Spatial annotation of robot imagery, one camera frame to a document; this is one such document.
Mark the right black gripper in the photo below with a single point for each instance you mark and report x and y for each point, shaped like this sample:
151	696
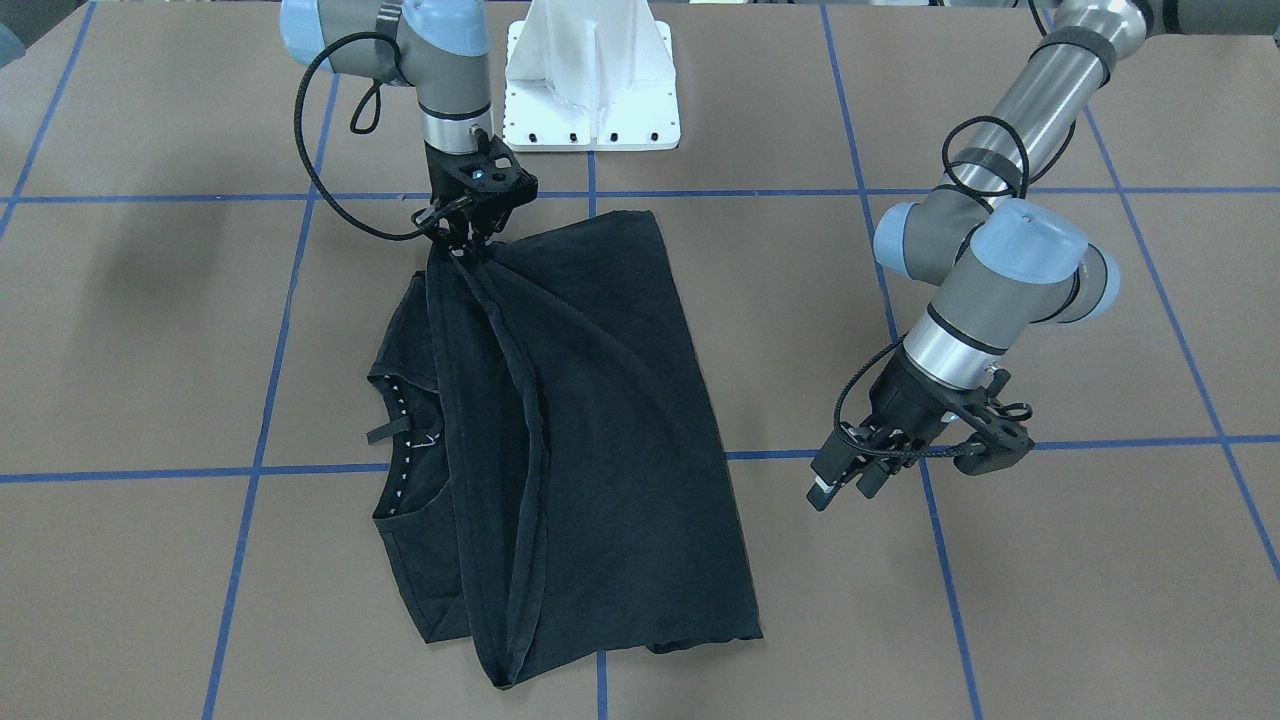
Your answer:
441	178

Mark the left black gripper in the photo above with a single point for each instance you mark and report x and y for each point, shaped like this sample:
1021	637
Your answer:
908	396

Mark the black printed t-shirt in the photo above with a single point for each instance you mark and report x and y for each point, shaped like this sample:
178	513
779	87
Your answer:
557	485

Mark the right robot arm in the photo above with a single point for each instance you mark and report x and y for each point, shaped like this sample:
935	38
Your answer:
439	49

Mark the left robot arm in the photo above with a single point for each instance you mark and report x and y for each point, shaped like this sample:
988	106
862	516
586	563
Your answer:
999	262

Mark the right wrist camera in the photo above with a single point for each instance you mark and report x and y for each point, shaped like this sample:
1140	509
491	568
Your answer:
494	182

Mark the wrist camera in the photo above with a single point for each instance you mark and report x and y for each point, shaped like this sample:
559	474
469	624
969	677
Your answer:
999	438
494	182

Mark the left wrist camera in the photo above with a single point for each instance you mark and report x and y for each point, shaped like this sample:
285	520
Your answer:
999	438

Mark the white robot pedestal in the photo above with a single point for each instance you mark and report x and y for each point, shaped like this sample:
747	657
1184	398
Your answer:
590	76

